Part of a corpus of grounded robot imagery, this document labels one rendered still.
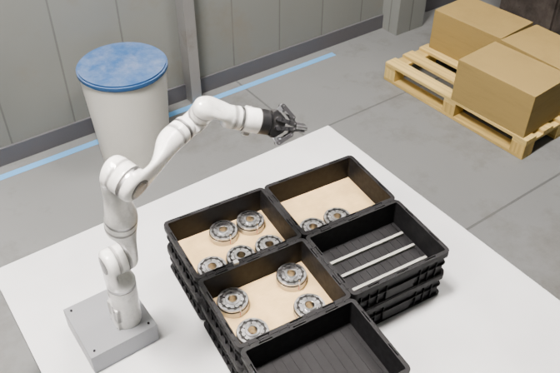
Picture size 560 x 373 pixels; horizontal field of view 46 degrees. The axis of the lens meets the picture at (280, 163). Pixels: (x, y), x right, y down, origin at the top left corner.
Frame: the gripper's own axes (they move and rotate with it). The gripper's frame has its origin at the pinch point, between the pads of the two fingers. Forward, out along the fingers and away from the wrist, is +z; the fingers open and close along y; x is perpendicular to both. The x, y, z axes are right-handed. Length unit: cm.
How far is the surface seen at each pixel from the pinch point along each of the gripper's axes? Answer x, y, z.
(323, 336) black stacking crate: 0, -64, 17
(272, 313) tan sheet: 14, -60, 5
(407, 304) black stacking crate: 8, -54, 53
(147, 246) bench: 71, -50, -24
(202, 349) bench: 27, -75, -12
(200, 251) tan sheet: 44, -46, -11
